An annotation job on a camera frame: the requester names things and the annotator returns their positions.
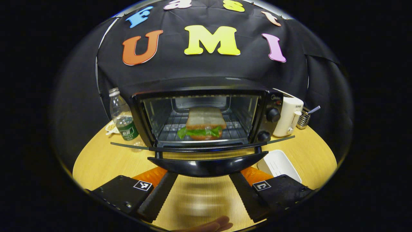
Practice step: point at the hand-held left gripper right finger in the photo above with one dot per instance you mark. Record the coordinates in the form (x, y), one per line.
(246, 199)

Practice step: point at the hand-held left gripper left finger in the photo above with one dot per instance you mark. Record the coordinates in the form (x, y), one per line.
(157, 199)

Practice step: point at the black electric oven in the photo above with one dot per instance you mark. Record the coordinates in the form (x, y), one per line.
(273, 115)

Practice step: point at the lettuce sandwich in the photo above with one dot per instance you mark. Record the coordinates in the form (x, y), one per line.
(206, 119)

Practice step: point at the white plastic tray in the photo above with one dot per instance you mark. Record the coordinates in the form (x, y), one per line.
(278, 164)

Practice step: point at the small snack dish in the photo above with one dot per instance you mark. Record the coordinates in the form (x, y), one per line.
(111, 128)

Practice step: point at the clear plastic water bottle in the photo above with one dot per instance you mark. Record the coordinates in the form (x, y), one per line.
(124, 119)

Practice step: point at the white toaster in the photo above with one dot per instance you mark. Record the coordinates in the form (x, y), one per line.
(288, 116)

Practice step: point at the metal straw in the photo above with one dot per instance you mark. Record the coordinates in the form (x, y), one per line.
(314, 109)

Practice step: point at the black backdrop cloth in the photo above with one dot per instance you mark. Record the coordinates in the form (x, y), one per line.
(209, 67)

